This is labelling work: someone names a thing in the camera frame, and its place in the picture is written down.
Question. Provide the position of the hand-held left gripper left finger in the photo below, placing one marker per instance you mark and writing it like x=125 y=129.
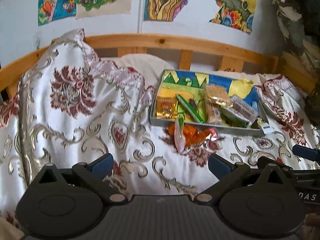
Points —
x=103 y=165

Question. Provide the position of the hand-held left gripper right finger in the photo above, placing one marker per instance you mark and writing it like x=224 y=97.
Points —
x=218 y=165

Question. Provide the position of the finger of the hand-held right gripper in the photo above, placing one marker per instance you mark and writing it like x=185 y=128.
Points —
x=285 y=167
x=303 y=152

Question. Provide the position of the grey box with colourful lining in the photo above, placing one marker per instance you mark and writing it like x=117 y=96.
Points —
x=225 y=128

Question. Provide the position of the small white tube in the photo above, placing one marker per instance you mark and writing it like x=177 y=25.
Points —
x=266 y=127

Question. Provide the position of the brown wafer biscuit packet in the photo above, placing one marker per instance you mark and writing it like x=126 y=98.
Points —
x=213 y=113

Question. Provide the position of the clear cracker packet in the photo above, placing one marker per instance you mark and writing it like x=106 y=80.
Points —
x=216 y=93

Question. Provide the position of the yellow foil snack packet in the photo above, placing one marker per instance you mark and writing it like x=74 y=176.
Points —
x=166 y=107

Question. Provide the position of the person's right forearm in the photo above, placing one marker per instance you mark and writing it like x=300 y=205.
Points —
x=313 y=227

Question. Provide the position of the pink and orange wrapper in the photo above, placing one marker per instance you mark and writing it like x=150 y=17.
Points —
x=207 y=133

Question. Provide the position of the white floral satin blanket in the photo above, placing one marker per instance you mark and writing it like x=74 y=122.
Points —
x=62 y=130

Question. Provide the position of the white pillow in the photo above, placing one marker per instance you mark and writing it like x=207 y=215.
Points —
x=145 y=65

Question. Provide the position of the dark patterned cloth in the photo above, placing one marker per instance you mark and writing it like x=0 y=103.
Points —
x=295 y=17

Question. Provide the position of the wooden bed frame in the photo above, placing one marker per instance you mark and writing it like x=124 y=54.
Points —
x=162 y=41

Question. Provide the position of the white wall pipe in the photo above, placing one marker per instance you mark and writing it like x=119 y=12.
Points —
x=140 y=10

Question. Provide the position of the colourful figure wall poster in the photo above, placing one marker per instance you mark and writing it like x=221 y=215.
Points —
x=55 y=7

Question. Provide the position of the torn colourful wall poster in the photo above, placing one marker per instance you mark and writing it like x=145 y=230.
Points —
x=162 y=5

